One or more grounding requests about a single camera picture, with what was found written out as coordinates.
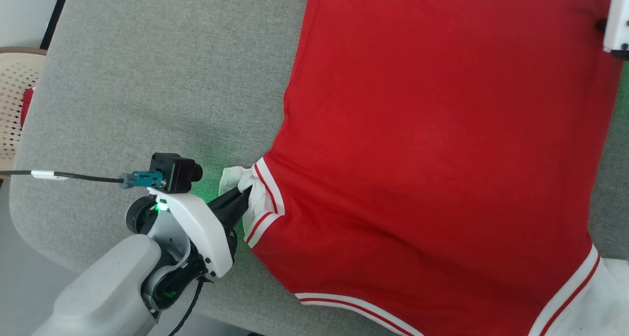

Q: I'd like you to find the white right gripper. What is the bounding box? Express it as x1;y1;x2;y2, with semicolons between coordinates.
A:
597;0;629;60

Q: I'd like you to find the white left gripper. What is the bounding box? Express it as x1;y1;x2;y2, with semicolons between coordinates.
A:
146;187;252;280

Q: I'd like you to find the red white-trimmed garment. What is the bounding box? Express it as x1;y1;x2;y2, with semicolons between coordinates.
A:
219;0;629;336

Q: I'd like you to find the red cloth in basket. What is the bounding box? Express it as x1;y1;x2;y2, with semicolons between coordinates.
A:
20;86;35;130

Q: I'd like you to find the black floor edge strip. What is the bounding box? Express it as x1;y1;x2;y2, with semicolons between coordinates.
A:
39;0;73;51

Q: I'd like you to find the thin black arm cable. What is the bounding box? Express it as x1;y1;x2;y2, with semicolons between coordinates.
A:
167;276;205;336

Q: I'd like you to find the black camera cable teal plug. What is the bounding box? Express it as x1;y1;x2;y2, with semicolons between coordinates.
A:
0;170;166;190

